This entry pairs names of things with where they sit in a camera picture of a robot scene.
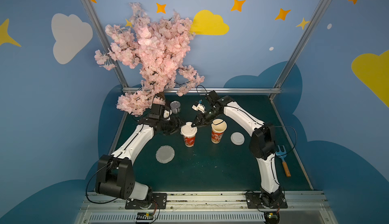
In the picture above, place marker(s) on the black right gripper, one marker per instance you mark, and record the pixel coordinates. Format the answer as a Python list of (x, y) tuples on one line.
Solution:
[(204, 117)]

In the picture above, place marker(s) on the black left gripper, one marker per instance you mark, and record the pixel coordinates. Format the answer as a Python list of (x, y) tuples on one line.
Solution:
[(173, 125)]

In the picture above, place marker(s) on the white lid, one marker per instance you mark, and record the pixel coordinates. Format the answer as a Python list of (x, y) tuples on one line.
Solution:
[(237, 138), (188, 131)]

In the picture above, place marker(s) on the red paper cup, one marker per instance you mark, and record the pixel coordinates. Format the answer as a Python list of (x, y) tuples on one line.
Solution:
[(218, 126), (189, 142)]

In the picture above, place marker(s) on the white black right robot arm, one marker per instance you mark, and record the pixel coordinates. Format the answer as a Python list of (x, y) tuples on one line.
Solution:
[(262, 144)]

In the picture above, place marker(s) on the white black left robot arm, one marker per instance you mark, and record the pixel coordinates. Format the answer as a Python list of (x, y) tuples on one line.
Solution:
[(115, 175)]

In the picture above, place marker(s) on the small silver tin can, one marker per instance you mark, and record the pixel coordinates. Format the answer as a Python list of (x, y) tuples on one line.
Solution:
[(175, 107)]

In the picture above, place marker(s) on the translucent paper sheet left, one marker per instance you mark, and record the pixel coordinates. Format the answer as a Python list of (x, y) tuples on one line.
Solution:
[(165, 154)]

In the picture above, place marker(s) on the pink cherry blossom tree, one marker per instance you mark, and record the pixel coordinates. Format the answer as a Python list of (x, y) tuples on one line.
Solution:
[(159, 48)]

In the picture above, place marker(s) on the small green circuit board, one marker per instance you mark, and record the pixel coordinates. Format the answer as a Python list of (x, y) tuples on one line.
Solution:
[(144, 217)]

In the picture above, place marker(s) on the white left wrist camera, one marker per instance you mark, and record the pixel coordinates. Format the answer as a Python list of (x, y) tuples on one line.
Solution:
[(167, 114)]

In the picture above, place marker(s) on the aluminium frame back bar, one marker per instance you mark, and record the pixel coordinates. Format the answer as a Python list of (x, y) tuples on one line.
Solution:
[(218, 90)]

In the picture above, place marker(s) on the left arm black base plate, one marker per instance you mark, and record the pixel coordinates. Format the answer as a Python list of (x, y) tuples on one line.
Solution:
[(156, 200)]

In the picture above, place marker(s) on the aluminium frame right post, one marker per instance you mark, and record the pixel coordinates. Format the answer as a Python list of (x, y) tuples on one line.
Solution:
[(308, 31)]

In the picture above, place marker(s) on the aluminium frame post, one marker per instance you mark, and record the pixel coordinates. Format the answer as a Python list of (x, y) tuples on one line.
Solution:
[(308, 31), (91, 12)]

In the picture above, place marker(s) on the blue garden fork wooden handle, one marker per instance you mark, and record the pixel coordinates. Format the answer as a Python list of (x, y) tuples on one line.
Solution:
[(281, 153)]

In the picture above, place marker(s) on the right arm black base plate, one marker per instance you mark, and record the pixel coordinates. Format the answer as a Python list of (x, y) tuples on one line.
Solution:
[(264, 200)]

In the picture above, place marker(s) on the aluminium front rail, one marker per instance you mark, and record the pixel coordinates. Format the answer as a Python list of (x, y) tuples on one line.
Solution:
[(217, 207)]

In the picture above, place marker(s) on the aluminium frame left post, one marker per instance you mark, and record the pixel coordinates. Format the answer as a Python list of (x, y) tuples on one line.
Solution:
[(91, 12)]

